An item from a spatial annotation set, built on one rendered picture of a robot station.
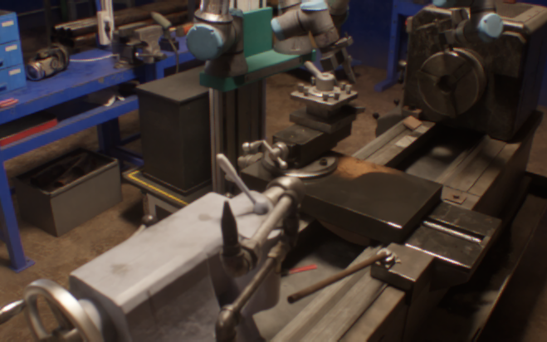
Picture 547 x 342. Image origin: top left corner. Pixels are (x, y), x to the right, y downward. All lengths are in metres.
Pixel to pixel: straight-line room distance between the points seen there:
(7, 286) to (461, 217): 2.20
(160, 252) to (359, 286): 0.63
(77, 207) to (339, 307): 2.22
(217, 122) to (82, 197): 1.04
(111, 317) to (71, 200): 2.38
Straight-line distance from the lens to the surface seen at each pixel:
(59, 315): 0.95
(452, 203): 1.83
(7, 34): 2.97
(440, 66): 2.25
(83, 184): 3.34
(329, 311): 1.39
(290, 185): 1.30
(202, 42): 2.20
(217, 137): 2.74
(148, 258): 1.01
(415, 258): 1.54
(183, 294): 1.02
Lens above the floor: 1.74
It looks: 28 degrees down
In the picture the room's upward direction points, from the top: 1 degrees clockwise
